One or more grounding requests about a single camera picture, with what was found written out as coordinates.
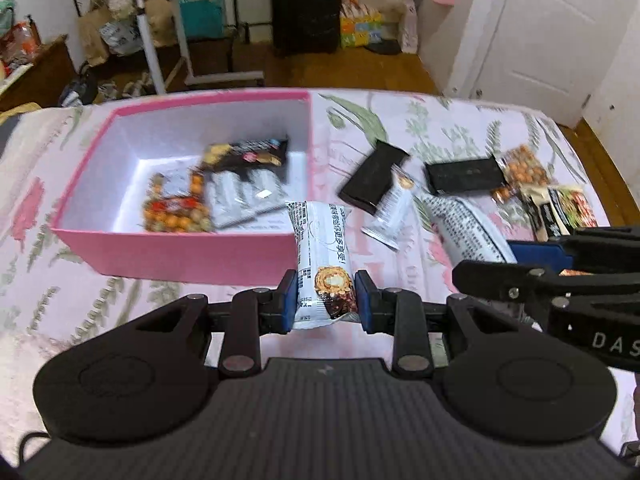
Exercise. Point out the black floor appliance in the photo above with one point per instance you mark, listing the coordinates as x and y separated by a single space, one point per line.
80 87

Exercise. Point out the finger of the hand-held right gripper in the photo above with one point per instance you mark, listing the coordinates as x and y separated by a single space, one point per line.
500 277
540 252

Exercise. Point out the black snack packet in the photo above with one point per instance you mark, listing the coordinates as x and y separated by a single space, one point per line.
372 175
465 175

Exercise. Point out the floral bed sheet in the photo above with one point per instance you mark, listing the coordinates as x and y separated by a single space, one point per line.
350 115

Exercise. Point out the red gift bag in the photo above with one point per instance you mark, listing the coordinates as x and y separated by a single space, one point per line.
17 42

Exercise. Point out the white snack bar packet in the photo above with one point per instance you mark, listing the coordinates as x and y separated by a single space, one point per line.
265 192
225 200
465 225
320 260
392 205

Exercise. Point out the teal shopping bag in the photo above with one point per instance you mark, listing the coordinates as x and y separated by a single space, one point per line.
200 12

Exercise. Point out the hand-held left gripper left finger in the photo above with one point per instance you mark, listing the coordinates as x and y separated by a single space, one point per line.
285 305

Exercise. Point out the yellow cloth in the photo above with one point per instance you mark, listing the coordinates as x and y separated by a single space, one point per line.
17 112

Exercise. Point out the pair of shoes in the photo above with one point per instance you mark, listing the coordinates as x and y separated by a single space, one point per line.
125 90

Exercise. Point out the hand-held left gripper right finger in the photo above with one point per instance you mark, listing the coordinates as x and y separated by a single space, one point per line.
366 305

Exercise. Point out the pink cardboard box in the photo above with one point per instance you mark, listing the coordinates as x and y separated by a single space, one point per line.
200 260

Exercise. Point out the wooden side cabinet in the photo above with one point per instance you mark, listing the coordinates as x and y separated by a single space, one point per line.
40 77

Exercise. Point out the white plastic package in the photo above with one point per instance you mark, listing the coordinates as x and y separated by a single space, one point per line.
409 27

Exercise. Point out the black hard suitcase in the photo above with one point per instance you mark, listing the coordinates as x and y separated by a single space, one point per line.
305 5

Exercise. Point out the dark flat floor object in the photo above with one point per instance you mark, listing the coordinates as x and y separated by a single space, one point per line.
384 47

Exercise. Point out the dark cookie snack packet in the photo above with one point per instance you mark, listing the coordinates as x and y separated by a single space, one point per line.
250 152

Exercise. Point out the brown paper bag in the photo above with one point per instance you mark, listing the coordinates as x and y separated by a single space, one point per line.
92 37
160 20

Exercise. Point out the white door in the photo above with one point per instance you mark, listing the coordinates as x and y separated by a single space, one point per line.
540 35

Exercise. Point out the white bag with blue print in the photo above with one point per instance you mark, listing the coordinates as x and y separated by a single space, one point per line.
120 37

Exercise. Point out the clear coated peanut bag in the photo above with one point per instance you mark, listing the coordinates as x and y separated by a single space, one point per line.
522 167
172 210

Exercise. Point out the colourful patterned box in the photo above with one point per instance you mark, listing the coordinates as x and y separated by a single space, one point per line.
360 30

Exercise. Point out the wooden top rolling table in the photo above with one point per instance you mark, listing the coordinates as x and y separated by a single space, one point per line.
150 45

